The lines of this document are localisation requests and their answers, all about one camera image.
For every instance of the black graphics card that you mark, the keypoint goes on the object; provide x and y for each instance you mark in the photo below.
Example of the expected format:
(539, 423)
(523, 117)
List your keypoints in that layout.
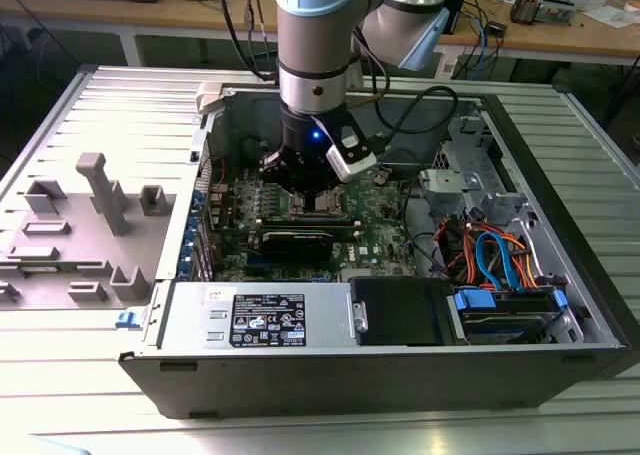
(300, 247)

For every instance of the black plastic shroud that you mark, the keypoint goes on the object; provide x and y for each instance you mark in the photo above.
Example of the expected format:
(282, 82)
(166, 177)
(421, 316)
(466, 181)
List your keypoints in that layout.
(400, 310)

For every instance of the black PC case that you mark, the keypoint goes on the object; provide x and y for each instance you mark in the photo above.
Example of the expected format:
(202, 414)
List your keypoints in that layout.
(350, 385)

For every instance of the copper finned heat sink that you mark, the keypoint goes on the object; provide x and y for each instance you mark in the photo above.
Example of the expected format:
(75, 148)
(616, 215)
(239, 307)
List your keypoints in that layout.
(525, 10)

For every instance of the green motherboard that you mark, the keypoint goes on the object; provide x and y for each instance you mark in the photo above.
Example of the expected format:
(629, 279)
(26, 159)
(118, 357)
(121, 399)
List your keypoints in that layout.
(380, 225)

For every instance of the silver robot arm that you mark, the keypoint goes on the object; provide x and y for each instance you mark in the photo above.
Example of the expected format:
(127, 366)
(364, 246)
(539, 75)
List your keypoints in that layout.
(310, 35)

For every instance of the grey parts rack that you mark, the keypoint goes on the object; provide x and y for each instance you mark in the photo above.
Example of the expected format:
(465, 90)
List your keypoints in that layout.
(85, 235)

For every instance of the grey electronic device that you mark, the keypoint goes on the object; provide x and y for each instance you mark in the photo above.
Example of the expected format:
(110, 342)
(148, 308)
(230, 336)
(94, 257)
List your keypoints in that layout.
(557, 10)

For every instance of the silver power supply unit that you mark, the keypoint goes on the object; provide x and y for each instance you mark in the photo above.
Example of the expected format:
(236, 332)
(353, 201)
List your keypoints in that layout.
(190, 315)

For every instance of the green RAM stick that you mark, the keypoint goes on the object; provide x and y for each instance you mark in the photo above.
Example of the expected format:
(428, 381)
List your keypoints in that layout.
(42, 268)

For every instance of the black tower box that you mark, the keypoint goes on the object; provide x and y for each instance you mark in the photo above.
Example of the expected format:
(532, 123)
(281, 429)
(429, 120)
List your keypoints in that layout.
(456, 5)

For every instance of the CPU socket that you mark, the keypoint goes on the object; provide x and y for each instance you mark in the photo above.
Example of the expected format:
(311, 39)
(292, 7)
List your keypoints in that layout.
(291, 211)

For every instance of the blue case latch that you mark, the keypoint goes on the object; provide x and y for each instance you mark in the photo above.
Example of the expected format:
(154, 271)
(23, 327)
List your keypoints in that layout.
(125, 320)

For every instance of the hard disk in blue carrier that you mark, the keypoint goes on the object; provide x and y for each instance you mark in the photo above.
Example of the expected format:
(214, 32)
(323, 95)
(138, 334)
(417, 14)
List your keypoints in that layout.
(475, 300)

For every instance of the silver metal drive cage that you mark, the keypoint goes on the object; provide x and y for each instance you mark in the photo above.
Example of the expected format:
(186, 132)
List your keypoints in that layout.
(445, 182)

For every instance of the silver coin cell battery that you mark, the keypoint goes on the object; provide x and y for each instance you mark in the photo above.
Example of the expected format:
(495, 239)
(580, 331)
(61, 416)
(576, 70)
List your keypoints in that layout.
(383, 177)

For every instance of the black power adapter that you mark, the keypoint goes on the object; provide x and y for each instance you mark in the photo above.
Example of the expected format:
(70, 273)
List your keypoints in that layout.
(497, 28)

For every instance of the white paper sheets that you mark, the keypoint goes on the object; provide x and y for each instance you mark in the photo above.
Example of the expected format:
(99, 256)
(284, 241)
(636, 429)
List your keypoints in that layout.
(612, 17)

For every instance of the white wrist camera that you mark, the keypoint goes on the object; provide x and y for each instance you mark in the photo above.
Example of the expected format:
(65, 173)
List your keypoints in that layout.
(352, 165)

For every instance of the wooden desk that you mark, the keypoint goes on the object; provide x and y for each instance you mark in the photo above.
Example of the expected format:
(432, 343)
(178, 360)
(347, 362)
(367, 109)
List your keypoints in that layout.
(150, 17)

